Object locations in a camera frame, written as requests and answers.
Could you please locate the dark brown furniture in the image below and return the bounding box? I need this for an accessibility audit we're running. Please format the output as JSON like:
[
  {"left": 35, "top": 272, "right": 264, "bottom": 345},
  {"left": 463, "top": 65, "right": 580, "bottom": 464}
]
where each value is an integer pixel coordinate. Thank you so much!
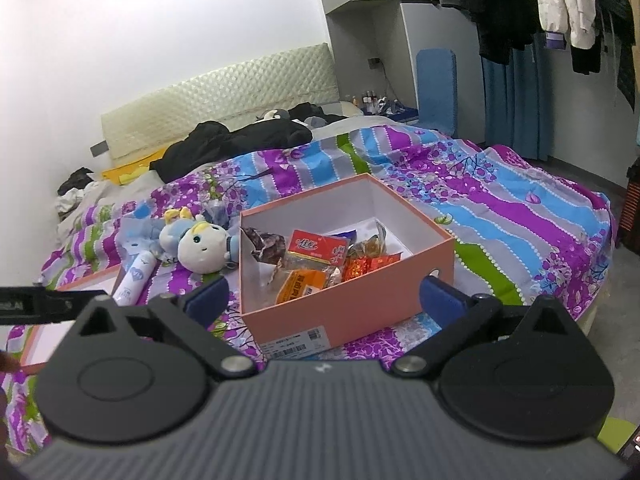
[{"left": 624, "top": 155, "right": 640, "bottom": 252}]

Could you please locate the pink shoebox lid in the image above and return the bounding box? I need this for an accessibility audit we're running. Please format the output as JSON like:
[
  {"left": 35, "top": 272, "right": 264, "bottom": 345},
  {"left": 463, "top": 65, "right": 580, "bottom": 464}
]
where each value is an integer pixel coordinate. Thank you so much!
[{"left": 20, "top": 265, "right": 122, "bottom": 376}]

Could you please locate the blue padded panel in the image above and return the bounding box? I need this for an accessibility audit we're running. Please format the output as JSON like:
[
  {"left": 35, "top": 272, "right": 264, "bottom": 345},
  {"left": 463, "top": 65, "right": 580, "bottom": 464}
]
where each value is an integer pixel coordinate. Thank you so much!
[{"left": 416, "top": 48, "right": 457, "bottom": 137}]

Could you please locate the dark plaid hanging garment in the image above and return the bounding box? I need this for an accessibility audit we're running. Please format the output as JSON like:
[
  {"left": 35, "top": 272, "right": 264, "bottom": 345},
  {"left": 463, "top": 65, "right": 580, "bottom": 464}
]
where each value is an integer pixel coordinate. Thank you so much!
[{"left": 597, "top": 0, "right": 640, "bottom": 112}]

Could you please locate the purple floral blanket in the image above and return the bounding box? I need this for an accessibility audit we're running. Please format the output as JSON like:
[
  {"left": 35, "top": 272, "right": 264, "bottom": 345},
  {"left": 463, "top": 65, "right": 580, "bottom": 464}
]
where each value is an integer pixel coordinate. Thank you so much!
[{"left": 0, "top": 125, "right": 617, "bottom": 461}]

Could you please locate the group of small bottles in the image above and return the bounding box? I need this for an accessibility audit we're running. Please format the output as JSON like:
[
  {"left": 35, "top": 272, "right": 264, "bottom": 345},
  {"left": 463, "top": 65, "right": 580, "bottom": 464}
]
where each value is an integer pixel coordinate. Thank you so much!
[{"left": 350, "top": 89, "right": 392, "bottom": 112}]

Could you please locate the white spray bottle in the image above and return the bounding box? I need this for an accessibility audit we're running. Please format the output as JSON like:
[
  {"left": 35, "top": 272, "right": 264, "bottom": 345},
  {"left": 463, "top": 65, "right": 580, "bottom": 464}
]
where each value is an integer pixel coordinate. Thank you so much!
[{"left": 111, "top": 251, "right": 157, "bottom": 307}]

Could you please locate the blue curtain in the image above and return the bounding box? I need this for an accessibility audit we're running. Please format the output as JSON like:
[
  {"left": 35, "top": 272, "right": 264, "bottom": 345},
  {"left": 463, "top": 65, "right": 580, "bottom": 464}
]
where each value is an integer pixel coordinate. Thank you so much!
[{"left": 481, "top": 42, "right": 557, "bottom": 162}]

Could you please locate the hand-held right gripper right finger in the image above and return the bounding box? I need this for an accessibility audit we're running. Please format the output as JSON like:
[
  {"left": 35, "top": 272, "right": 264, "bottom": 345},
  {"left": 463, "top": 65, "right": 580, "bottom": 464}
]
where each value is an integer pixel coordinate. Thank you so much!
[{"left": 391, "top": 275, "right": 577, "bottom": 377}]

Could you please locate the white wardrobe cabinet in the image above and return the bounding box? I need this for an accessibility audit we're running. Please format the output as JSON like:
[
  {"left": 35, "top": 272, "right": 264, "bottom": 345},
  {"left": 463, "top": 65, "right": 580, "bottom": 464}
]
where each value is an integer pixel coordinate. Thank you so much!
[{"left": 311, "top": 0, "right": 443, "bottom": 111}]

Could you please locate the grey bed sheet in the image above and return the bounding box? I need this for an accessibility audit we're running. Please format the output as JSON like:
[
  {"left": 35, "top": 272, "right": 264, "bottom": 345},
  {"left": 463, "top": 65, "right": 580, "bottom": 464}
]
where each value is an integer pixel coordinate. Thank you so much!
[{"left": 310, "top": 112, "right": 396, "bottom": 142}]

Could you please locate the yellow cloth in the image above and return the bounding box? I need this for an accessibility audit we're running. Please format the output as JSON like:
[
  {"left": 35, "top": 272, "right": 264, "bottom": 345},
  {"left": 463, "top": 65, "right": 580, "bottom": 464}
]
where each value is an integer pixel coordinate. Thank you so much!
[{"left": 101, "top": 152, "right": 167, "bottom": 187}]

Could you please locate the black hanging garment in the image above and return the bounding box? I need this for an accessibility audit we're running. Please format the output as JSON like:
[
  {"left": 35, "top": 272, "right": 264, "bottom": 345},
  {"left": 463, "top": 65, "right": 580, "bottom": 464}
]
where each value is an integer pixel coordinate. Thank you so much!
[{"left": 461, "top": 0, "right": 542, "bottom": 67}]

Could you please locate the dark brown snack packet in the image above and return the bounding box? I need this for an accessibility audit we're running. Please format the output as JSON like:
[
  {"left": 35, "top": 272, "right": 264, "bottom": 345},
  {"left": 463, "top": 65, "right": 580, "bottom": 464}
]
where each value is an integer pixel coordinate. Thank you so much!
[{"left": 241, "top": 226, "right": 288, "bottom": 265}]

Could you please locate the red label snack packet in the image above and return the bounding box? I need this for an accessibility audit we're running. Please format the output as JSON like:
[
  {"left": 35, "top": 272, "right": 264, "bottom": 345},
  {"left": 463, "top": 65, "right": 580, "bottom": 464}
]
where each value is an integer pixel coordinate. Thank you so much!
[{"left": 282, "top": 229, "right": 351, "bottom": 281}]

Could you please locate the pile of dark and white clothes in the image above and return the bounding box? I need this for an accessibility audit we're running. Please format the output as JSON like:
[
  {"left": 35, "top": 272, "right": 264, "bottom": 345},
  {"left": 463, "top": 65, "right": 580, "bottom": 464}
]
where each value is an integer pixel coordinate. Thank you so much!
[{"left": 54, "top": 167, "right": 103, "bottom": 213}]

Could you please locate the blue cloth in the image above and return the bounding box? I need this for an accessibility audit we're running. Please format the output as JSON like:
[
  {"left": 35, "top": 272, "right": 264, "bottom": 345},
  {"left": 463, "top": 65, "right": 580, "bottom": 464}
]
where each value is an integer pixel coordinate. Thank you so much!
[{"left": 379, "top": 99, "right": 419, "bottom": 123}]

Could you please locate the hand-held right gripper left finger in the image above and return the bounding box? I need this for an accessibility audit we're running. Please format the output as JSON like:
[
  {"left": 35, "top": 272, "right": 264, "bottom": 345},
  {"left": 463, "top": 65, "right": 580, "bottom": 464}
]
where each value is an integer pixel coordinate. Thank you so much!
[{"left": 75, "top": 274, "right": 258, "bottom": 381}]

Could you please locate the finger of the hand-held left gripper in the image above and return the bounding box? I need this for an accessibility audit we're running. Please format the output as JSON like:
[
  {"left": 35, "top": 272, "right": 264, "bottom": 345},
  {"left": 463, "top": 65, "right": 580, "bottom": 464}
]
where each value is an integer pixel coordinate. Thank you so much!
[{"left": 32, "top": 286, "right": 109, "bottom": 326}]

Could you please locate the green cloth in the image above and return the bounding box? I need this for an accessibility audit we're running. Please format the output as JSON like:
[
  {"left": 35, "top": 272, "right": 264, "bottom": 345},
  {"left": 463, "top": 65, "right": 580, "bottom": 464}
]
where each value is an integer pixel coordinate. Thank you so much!
[{"left": 599, "top": 417, "right": 640, "bottom": 462}]

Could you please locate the cream quilted headboard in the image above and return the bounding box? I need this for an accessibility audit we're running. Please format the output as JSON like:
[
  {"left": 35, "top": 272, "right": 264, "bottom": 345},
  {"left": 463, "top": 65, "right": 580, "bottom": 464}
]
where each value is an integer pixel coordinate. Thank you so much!
[{"left": 100, "top": 42, "right": 337, "bottom": 162}]

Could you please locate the black jacket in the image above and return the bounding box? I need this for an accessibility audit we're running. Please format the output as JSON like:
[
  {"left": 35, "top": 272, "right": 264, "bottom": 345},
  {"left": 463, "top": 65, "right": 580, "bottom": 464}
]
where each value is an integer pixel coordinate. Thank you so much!
[{"left": 149, "top": 120, "right": 314, "bottom": 182}]

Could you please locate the orange red foil snack packet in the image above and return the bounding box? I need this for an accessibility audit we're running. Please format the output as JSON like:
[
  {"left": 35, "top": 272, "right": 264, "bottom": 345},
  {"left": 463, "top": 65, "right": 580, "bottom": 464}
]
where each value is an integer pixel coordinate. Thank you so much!
[{"left": 344, "top": 254, "right": 403, "bottom": 282}]

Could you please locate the pink shoebox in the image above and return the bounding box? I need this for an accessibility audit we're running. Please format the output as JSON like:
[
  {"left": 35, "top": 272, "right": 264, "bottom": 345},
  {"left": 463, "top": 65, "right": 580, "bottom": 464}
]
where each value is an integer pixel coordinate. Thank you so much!
[{"left": 239, "top": 172, "right": 455, "bottom": 361}]

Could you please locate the white and blue plush doll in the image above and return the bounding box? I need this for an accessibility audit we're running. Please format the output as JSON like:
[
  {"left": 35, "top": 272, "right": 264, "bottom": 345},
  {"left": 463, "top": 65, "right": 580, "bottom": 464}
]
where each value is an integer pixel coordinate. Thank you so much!
[{"left": 159, "top": 206, "right": 242, "bottom": 275}]

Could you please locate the clear packet of yellow snacks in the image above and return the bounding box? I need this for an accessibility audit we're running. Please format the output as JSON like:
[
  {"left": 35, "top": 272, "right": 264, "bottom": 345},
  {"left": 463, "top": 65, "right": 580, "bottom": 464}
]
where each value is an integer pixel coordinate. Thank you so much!
[{"left": 349, "top": 220, "right": 390, "bottom": 262}]

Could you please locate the white hanging jacket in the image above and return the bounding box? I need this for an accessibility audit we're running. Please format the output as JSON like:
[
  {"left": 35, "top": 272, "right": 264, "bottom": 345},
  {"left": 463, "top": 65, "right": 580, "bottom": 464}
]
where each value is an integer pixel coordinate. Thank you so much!
[{"left": 531, "top": 0, "right": 602, "bottom": 52}]

